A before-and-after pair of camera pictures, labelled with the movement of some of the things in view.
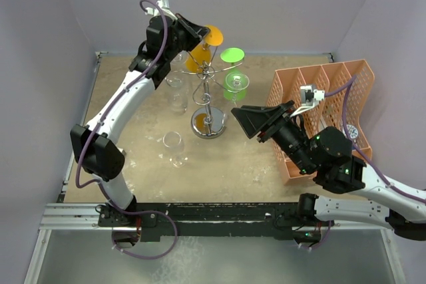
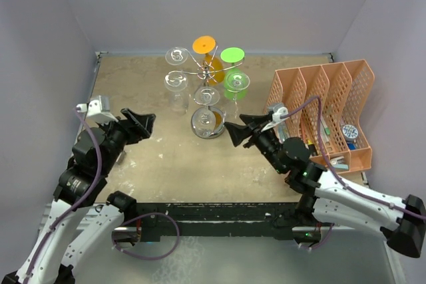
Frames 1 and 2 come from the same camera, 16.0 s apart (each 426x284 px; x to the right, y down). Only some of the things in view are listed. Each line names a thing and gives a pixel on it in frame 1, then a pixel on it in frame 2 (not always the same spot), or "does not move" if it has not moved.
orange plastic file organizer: x=344 y=84 does not move
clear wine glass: x=174 y=142 -> x=208 y=122
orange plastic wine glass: x=200 y=59 -> x=214 y=68
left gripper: x=194 y=32 -> x=134 y=132
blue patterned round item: x=353 y=132 does not move
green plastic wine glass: x=235 y=80 does not move
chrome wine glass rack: x=208 y=122 does not move
